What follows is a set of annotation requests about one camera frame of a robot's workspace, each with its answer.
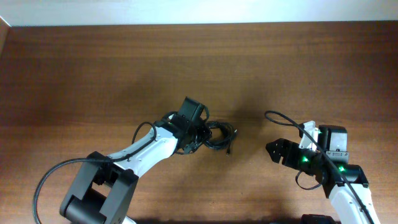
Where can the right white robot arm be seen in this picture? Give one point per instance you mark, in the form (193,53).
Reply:
(344,184)

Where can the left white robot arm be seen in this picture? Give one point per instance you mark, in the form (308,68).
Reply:
(103,187)

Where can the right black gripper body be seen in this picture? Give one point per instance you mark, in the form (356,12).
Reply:
(303,159)

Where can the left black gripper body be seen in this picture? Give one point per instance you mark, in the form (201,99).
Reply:
(200,134)

